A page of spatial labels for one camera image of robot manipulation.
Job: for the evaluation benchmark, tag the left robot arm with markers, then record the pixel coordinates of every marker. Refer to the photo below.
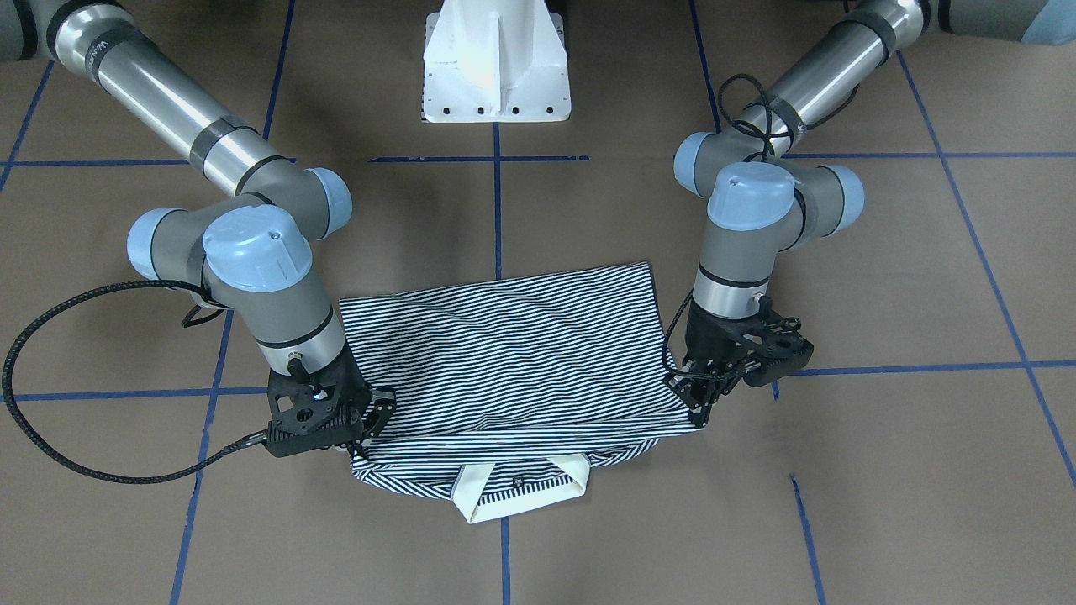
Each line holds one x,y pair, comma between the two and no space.
760,205

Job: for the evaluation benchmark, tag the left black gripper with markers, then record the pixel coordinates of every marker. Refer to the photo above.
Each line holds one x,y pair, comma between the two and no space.
706,341

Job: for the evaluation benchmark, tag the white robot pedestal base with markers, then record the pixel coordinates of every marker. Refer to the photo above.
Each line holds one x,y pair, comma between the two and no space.
496,62

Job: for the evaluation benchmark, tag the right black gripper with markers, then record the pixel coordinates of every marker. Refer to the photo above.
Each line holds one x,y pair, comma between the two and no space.
360,393

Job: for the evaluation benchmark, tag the striped polo shirt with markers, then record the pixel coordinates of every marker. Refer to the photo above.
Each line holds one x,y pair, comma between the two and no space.
510,393

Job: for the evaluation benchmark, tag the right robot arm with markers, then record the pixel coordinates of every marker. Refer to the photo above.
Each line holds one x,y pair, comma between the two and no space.
250,253

